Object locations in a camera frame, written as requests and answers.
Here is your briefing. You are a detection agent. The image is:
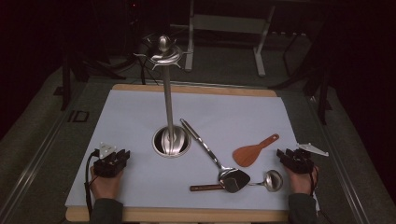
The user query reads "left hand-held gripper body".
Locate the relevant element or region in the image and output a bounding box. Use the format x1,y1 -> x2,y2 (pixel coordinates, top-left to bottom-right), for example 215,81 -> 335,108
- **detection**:
92,142 -> 127,179

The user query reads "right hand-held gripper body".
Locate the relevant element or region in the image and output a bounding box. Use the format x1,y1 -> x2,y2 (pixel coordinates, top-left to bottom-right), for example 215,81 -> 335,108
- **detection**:
283,142 -> 330,175

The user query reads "steel ladle with wooden handle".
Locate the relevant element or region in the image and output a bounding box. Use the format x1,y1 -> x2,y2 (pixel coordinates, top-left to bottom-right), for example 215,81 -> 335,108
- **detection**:
190,169 -> 285,193

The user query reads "wooden rice paddle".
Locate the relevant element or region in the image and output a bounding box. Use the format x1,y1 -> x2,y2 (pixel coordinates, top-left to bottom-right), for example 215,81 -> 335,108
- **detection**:
232,133 -> 280,168

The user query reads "steel utensil stand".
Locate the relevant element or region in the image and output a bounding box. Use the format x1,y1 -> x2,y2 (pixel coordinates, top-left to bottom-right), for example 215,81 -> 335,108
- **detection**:
134,34 -> 192,159

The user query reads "steel spatula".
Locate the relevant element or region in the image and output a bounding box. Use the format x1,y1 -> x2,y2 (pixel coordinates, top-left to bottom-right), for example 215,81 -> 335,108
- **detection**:
179,118 -> 251,194

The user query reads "person's left hand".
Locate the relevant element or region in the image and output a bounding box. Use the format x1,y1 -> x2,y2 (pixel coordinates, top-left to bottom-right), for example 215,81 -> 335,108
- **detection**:
89,166 -> 124,200

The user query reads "person's right hand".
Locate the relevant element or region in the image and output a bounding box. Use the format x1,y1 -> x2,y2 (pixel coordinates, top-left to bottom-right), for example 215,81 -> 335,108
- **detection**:
284,164 -> 320,196

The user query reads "white paper table sheet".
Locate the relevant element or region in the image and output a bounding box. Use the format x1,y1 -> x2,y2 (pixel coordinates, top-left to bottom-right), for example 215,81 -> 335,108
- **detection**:
64,89 -> 320,211

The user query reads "black metal stand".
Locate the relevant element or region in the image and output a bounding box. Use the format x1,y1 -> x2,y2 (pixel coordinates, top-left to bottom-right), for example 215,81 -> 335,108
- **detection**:
54,50 -> 127,111
269,31 -> 333,126

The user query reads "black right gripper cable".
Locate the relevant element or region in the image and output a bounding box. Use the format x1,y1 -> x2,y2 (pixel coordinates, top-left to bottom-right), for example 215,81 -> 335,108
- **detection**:
307,166 -> 335,224

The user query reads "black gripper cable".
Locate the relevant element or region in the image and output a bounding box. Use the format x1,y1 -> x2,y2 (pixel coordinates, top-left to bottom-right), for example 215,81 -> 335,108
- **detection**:
84,148 -> 101,218
307,166 -> 335,224

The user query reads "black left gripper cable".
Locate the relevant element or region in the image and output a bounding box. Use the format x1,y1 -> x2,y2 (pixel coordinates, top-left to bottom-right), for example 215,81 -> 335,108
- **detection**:
84,148 -> 101,218

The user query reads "white metal stand frame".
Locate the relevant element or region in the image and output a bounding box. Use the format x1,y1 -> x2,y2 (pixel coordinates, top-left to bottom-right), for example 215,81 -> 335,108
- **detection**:
169,0 -> 276,77

